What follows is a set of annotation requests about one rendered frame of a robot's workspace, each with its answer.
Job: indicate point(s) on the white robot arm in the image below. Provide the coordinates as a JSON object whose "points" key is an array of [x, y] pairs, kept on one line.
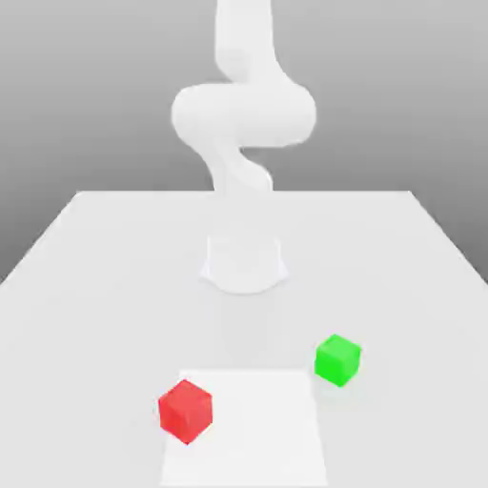
{"points": [[244, 114]]}

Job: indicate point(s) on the small green cube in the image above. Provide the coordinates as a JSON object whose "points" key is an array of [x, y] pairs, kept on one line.
{"points": [[337, 360]]}

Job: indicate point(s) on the small red cube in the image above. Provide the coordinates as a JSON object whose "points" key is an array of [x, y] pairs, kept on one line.
{"points": [[185, 411]]}

